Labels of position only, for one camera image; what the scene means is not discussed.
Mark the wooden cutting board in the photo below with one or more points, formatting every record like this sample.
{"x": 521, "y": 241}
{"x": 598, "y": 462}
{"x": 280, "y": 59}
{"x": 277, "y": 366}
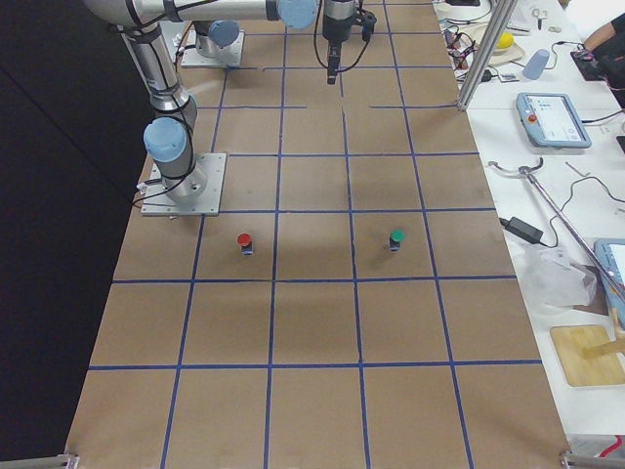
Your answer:
{"x": 587, "y": 356}

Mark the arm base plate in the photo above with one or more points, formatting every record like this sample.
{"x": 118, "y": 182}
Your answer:
{"x": 200, "y": 193}
{"x": 216, "y": 44}

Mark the metal rod with hook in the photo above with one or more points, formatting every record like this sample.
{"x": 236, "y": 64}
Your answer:
{"x": 528, "y": 172}

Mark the green push button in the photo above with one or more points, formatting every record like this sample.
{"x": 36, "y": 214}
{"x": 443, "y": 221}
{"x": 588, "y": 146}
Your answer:
{"x": 395, "y": 239}

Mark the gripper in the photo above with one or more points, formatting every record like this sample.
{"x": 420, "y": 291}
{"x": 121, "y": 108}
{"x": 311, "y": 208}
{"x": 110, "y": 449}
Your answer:
{"x": 335, "y": 27}

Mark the yellow lemon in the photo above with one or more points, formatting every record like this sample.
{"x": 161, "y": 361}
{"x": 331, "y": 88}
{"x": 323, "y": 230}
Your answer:
{"x": 505, "y": 42}

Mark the clear plastic bag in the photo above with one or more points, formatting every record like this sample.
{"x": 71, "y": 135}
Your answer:
{"x": 551, "y": 280}

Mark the red push button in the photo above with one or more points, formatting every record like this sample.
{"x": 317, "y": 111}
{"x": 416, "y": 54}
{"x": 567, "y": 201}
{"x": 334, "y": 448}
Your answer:
{"x": 245, "y": 242}

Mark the person's forearm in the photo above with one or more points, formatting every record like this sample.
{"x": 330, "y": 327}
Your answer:
{"x": 605, "y": 33}

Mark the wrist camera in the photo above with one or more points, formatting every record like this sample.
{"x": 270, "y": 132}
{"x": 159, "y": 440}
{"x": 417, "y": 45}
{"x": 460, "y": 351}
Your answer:
{"x": 367, "y": 20}

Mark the aluminium frame post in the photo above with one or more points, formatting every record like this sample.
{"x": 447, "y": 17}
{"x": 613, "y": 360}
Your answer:
{"x": 498, "y": 22}

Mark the black power adapter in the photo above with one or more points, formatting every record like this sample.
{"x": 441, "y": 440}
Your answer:
{"x": 522, "y": 230}

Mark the blue teach pendant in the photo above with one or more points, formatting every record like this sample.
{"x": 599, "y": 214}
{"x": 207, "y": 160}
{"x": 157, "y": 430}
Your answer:
{"x": 551, "y": 121}
{"x": 610, "y": 251}

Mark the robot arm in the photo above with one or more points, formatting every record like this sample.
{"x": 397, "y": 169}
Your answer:
{"x": 334, "y": 20}
{"x": 169, "y": 136}

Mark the translucent blue plastic cup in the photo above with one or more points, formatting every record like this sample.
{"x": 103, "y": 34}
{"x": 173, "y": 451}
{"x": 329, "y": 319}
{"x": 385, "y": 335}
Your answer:
{"x": 536, "y": 65}

